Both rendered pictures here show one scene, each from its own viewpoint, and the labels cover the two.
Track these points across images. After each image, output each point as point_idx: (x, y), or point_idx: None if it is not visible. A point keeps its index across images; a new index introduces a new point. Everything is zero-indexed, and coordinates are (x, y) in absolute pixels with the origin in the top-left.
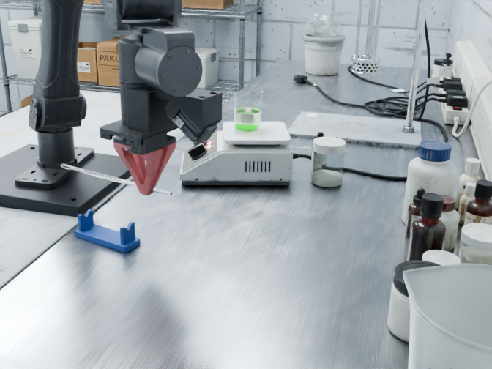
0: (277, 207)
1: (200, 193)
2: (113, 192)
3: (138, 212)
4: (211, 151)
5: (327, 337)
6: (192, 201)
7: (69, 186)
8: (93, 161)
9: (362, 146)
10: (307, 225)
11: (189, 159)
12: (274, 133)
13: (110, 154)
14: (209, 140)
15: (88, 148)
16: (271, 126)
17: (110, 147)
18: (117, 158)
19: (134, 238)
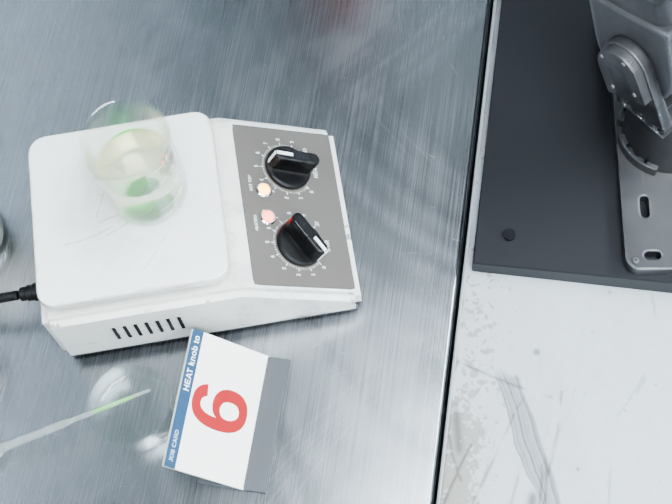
0: (94, 80)
1: (278, 121)
2: (487, 95)
3: (393, 8)
4: (251, 149)
5: None
6: (287, 77)
7: (577, 42)
8: (599, 208)
9: None
10: (35, 10)
11: (318, 180)
12: (72, 183)
13: (602, 345)
14: (269, 239)
15: (642, 258)
16: (79, 250)
17: (634, 412)
18: (544, 248)
19: None
